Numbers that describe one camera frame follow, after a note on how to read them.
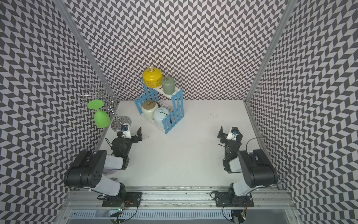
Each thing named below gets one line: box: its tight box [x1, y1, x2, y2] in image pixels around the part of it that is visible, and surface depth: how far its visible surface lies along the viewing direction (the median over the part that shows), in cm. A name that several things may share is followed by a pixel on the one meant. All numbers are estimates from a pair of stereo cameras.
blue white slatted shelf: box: [134, 78, 185, 134], surface depth 98 cm
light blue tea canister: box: [152, 106, 170, 128], surface depth 97 cm
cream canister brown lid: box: [141, 99, 159, 120], surface depth 104 cm
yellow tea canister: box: [142, 66, 163, 89], surface depth 87 cm
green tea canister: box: [162, 76, 176, 95], surface depth 85 cm
